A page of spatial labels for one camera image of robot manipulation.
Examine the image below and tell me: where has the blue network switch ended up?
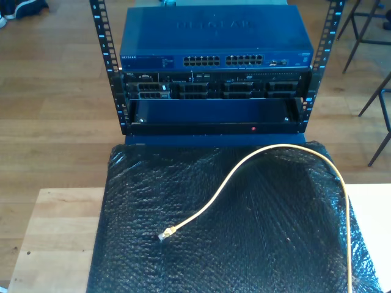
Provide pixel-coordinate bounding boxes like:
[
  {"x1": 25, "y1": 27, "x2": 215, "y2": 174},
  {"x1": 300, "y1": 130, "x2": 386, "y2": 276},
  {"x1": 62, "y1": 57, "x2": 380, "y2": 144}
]
[{"x1": 119, "y1": 4, "x2": 315, "y2": 71}]

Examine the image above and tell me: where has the black bubble wrap mat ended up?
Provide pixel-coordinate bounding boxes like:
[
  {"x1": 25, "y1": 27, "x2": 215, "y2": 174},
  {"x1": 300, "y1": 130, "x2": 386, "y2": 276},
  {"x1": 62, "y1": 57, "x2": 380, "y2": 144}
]
[{"x1": 86, "y1": 140, "x2": 382, "y2": 293}]

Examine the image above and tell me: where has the black rack server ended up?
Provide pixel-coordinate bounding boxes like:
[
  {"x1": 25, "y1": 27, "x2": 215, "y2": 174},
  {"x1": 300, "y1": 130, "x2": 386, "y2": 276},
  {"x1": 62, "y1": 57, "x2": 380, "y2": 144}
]
[{"x1": 122, "y1": 70, "x2": 312, "y2": 100}]

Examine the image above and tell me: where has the yellow network cable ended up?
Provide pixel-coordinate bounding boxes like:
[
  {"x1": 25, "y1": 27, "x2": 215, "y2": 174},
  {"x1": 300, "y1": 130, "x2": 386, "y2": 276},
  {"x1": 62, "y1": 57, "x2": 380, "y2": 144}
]
[{"x1": 157, "y1": 143, "x2": 355, "y2": 293}]

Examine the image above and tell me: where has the navy shoe with white sole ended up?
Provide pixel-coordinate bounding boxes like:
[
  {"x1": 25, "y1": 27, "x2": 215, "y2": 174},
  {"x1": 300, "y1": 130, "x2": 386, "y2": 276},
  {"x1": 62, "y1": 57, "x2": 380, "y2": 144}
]
[
  {"x1": 13, "y1": 0, "x2": 49, "y2": 20},
  {"x1": 0, "y1": 0, "x2": 16, "y2": 20}
]

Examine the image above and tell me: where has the black perforated rack post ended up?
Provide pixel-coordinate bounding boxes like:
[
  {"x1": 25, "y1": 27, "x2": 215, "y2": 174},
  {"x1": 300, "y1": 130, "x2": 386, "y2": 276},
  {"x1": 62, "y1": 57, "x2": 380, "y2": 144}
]
[
  {"x1": 301, "y1": 0, "x2": 348, "y2": 134},
  {"x1": 89, "y1": 0, "x2": 129, "y2": 135}
]

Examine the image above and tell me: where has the blue rack base plate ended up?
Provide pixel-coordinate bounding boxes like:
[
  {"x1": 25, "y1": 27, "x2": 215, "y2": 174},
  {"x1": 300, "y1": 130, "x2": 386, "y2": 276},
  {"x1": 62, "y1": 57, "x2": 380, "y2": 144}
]
[{"x1": 124, "y1": 133, "x2": 307, "y2": 150}]

